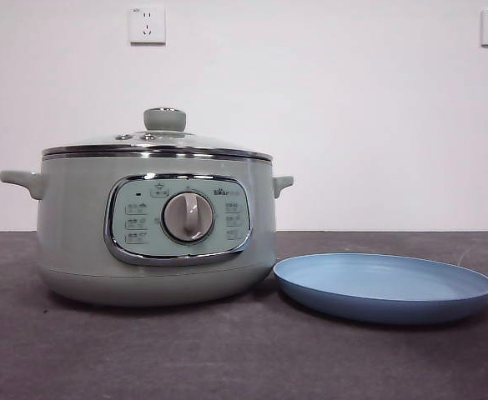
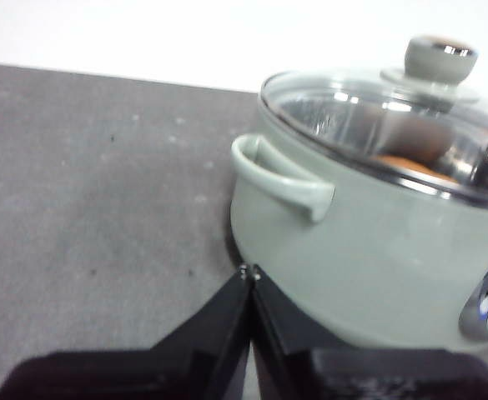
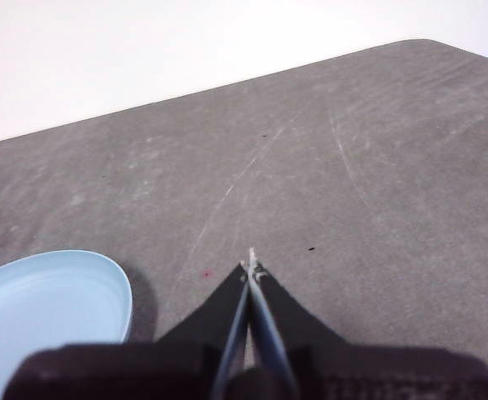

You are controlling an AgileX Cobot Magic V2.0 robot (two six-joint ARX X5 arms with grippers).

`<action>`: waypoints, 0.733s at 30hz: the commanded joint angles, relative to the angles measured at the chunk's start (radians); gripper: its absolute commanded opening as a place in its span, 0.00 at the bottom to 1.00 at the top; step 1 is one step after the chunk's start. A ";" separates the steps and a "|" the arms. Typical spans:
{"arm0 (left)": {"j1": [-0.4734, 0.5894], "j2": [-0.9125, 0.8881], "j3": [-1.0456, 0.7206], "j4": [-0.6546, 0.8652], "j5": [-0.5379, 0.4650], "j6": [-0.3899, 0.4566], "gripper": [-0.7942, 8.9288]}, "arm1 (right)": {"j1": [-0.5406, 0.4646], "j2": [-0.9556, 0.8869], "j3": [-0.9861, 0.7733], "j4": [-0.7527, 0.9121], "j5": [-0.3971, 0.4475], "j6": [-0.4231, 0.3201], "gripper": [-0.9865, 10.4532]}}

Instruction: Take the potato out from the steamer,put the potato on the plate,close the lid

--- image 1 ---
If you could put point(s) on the pale green electric steamer pot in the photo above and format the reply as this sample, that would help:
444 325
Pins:
76 233

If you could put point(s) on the blue round plate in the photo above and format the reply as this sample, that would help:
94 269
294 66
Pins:
377 287

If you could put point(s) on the glass lid with green knob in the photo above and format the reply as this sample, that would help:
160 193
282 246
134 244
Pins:
164 120

